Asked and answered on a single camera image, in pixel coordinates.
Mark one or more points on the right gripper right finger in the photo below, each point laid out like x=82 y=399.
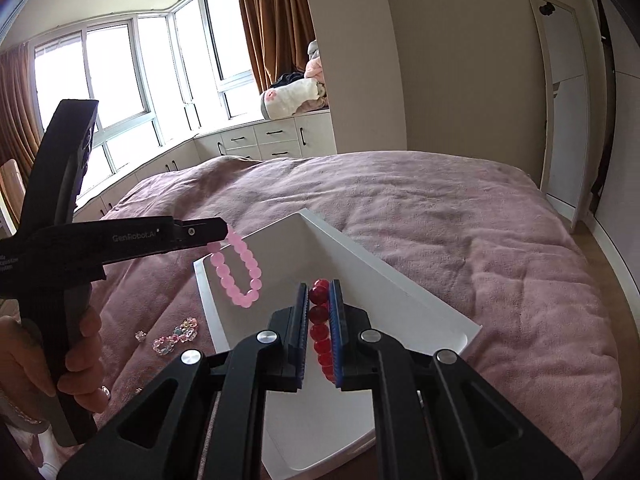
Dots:
x=435 y=417

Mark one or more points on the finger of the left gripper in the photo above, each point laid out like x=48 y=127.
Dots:
x=199 y=232

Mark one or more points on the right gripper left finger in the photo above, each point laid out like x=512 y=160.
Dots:
x=202 y=417

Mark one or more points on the person's left hand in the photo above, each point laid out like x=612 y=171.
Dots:
x=25 y=375

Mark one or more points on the white storage box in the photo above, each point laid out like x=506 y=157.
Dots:
x=319 y=428

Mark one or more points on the silver crystal brooch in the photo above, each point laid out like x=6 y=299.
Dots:
x=140 y=336

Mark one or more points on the left brown curtain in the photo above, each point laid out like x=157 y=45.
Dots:
x=19 y=133

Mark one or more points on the brown curtain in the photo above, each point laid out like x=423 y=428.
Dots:
x=19 y=133
x=277 y=33

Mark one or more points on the window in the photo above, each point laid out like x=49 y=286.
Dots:
x=158 y=78

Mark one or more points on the white window seat cabinets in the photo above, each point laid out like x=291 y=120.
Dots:
x=306 y=135

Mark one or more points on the pile of folded bedding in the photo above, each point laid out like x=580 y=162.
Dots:
x=297 y=93

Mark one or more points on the pink bed blanket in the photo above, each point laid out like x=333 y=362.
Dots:
x=477 y=234

